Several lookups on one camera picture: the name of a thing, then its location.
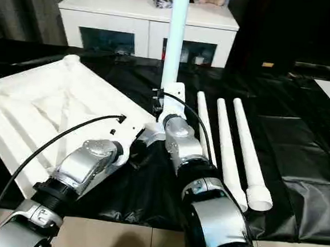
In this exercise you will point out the white plastic table leg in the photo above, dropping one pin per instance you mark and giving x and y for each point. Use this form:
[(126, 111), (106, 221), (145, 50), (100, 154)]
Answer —
[(248, 150), (228, 148), (204, 115), (175, 44)]

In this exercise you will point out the white plastic table top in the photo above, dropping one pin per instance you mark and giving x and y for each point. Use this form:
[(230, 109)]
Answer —
[(40, 105)]

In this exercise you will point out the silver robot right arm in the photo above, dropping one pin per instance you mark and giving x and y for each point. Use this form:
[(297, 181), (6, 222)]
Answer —
[(209, 218)]

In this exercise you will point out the white blue carton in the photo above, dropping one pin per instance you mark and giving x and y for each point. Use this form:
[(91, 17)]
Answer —
[(199, 59)]

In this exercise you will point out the white cabinet with glass doors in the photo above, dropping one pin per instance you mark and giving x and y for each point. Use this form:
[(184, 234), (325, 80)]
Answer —
[(119, 19)]

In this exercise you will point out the small yellow box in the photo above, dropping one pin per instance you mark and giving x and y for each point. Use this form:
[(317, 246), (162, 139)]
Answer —
[(267, 64)]

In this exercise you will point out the black work mat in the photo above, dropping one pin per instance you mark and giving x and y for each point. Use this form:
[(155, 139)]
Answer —
[(294, 153)]

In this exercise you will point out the grey curtain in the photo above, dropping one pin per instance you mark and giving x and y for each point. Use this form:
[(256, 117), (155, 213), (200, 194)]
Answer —
[(22, 6)]

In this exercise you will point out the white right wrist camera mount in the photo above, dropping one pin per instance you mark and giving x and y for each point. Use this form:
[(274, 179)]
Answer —
[(175, 101)]

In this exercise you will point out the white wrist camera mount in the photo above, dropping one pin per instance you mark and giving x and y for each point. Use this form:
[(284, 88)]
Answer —
[(124, 131), (175, 101)]

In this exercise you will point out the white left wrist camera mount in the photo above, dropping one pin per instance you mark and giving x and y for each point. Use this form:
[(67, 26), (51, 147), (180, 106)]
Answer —
[(124, 131)]

